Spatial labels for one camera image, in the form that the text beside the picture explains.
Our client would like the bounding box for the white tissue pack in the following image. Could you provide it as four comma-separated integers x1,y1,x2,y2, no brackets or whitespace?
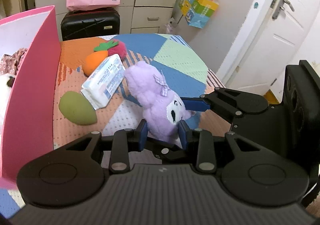
81,54,125,110

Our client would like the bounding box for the black suitcase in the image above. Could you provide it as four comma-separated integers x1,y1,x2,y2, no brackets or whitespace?
61,8,120,41

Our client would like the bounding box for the white door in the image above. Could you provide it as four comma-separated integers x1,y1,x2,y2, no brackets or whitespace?
217,0,319,95

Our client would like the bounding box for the white floral hanging bag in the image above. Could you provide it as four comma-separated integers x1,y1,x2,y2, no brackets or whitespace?
165,17,178,34

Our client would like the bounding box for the pink floral cloth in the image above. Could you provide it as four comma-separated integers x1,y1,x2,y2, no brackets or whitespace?
0,48,28,75

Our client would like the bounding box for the green avocado plush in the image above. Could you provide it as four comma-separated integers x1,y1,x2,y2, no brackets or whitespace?
59,91,98,125

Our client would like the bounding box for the orange carrot plush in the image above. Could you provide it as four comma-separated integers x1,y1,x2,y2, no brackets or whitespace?
82,40,119,76

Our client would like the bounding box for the red strawberry plush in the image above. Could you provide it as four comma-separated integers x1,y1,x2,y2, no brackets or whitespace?
108,39,127,61

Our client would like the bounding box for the white panda plush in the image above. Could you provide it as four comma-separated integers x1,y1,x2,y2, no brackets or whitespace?
0,73,16,126

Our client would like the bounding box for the silver door handle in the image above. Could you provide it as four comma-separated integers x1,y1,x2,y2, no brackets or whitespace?
272,0,295,20

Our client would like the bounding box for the purple bunny plush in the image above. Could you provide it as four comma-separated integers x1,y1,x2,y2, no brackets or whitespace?
124,61,195,144

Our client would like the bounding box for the pink storage box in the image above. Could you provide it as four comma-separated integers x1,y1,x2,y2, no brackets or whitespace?
1,6,61,189

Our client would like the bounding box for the colourful hanging gift bag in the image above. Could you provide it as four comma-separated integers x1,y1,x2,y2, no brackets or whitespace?
178,0,219,29

